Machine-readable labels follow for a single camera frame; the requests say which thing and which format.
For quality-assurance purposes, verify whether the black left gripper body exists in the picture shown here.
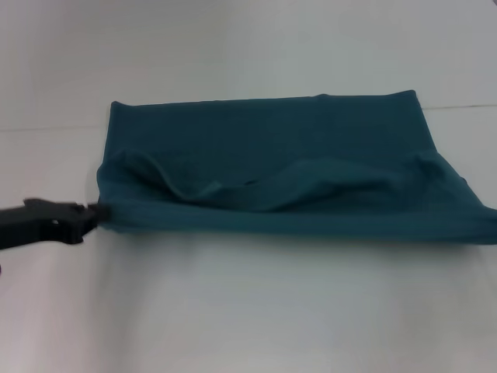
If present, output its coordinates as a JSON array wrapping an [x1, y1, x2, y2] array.
[[0, 198, 78, 252]]

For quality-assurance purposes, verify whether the teal t-shirt with FREE print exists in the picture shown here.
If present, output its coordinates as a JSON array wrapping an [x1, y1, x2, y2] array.
[[96, 89, 497, 247]]

